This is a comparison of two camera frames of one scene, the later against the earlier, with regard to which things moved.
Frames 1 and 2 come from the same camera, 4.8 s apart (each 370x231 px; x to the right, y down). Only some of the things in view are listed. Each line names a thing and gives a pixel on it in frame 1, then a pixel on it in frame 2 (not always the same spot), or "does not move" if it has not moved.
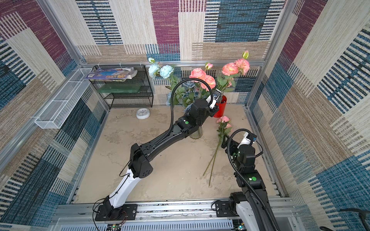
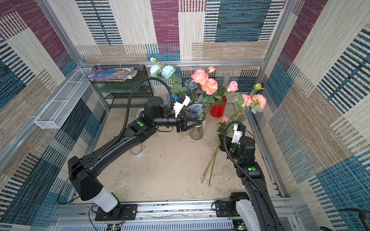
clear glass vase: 198,134 does not move
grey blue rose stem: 190,94 does not move
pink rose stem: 226,78 → 239,114
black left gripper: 214,112 → 181,123
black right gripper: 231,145 does not move
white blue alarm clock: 142,113 does not move
